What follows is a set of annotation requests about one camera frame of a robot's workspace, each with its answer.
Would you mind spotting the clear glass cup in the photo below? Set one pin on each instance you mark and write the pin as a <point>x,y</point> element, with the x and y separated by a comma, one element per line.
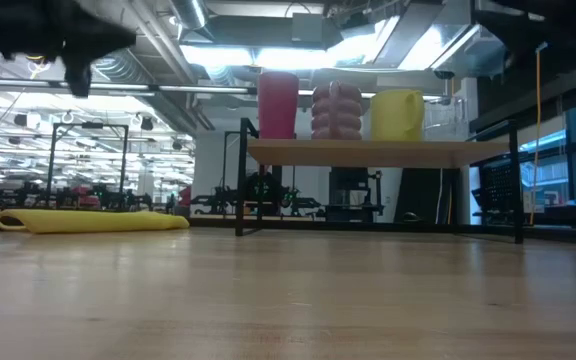
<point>443,125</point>

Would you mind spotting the yellow cloth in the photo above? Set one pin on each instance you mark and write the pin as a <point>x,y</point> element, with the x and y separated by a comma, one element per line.
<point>98,221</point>

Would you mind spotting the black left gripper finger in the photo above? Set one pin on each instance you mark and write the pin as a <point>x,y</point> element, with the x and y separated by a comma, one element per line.
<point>105,27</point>
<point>108,46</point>

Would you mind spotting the dome security camera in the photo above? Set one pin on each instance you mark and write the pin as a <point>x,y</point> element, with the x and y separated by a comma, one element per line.
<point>444,75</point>

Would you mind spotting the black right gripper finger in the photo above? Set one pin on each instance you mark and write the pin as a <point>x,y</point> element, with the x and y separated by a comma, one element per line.
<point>523,5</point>
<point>518,37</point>

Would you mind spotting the black metal table frame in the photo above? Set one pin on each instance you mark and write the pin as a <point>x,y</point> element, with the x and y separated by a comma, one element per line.
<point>348,226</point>

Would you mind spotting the black leaning panel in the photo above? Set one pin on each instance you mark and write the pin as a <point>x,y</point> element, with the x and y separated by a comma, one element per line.
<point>418,195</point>

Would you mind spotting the red cup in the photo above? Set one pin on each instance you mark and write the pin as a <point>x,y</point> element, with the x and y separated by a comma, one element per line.
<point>278,105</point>

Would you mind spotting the black computer mouse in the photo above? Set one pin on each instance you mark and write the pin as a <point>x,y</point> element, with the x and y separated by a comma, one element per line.
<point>412,217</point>

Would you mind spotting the round silver ceiling duct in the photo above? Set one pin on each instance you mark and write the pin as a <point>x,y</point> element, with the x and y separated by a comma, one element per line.
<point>190,12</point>

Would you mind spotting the yellow-green mug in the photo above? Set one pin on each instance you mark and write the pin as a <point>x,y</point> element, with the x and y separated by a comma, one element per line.
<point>395,117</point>

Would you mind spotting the black metal rig frame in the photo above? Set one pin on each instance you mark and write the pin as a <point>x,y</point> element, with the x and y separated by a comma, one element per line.
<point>52,165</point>
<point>226,165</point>

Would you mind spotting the black mesh chair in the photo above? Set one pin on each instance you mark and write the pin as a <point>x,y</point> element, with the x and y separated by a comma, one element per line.
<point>495,190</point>

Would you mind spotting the wooden shelf with black legs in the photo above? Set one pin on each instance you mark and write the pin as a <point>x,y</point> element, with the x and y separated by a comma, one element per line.
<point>368,153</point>

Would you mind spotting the black background robot arm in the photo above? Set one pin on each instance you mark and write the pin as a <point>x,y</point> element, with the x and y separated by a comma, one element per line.
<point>213,204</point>
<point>300,205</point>

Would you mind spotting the black machine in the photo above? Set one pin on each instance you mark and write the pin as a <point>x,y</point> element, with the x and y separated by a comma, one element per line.
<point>348,185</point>

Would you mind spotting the grey ceiling box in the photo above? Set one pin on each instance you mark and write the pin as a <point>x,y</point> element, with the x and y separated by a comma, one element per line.
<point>309,27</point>

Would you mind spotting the purple ribbed mug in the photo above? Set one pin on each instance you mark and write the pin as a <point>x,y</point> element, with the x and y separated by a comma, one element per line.
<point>336,112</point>

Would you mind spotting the long tube light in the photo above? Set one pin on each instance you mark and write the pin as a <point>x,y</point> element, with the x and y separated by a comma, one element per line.
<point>193,89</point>
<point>305,92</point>

